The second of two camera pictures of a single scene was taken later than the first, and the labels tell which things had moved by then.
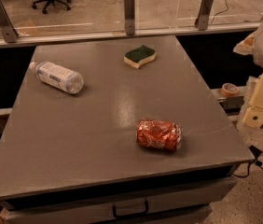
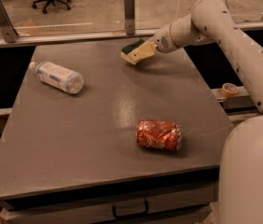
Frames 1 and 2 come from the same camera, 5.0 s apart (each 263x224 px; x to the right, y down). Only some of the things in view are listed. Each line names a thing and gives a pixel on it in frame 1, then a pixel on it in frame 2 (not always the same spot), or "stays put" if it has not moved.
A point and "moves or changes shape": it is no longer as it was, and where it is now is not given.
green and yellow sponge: (135, 57) moves or changes shape
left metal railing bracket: (8, 30) stays put
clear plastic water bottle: (65, 78) stays put
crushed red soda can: (159, 134) stays put
